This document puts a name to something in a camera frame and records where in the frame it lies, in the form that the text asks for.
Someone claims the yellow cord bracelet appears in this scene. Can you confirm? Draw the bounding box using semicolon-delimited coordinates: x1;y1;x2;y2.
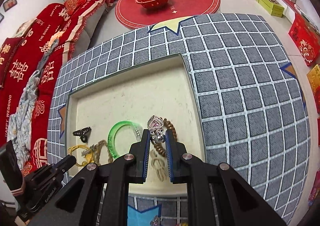
67;143;97;167

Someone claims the black claw hair clip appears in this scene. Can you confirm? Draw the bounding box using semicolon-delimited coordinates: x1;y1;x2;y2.
73;127;92;143

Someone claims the braided tan rope bracelet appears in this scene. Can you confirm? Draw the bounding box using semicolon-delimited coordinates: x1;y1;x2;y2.
87;139;115;165

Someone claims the silver pendant charm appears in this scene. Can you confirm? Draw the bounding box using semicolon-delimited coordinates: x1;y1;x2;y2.
150;216;163;226

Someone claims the beige bunny hair clip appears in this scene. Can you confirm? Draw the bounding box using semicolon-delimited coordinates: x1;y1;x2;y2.
150;150;167;182

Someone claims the green translucent bangle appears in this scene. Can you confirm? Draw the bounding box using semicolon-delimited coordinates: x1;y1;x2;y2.
107;120;143;159

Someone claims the brown spiral hair tie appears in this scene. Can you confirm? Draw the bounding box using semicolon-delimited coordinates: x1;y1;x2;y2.
153;117;178;158

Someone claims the silver heart pink pendant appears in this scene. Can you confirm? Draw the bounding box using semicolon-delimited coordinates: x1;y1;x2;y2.
147;115;165;145

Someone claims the grey patterned cloth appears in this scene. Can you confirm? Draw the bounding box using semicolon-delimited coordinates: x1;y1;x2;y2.
7;38;59;169

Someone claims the shallow cream tray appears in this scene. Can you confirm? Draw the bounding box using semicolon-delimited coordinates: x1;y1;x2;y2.
64;53;207;198

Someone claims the grey checkered tablecloth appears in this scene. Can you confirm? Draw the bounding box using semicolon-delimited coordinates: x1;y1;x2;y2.
48;13;311;223

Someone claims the red sofa cover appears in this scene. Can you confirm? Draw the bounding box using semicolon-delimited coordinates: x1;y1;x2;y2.
1;0;114;176

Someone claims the red square cushion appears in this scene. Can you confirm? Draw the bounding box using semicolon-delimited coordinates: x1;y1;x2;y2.
64;0;86;15

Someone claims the red gift box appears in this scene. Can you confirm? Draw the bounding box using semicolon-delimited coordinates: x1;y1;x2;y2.
289;13;319;67

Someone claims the red round rug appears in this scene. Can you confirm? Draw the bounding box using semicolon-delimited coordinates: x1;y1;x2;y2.
115;0;221;29

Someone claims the green yellow box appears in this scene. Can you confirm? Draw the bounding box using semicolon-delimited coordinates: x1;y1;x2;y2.
257;0;284;18

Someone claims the framed wall picture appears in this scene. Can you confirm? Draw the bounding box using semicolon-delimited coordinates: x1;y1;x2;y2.
3;0;17;12

